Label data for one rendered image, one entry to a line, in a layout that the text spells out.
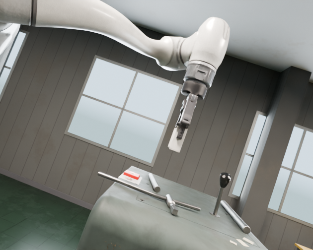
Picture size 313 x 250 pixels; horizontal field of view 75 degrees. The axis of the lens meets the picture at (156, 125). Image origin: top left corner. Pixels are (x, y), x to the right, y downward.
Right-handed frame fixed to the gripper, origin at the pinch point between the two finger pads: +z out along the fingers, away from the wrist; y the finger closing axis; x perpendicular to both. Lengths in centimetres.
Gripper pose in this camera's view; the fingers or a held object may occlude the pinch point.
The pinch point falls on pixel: (174, 146)
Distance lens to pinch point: 63.1
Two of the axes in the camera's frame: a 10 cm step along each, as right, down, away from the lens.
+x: 9.4, 3.4, -0.5
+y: -0.3, -0.6, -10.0
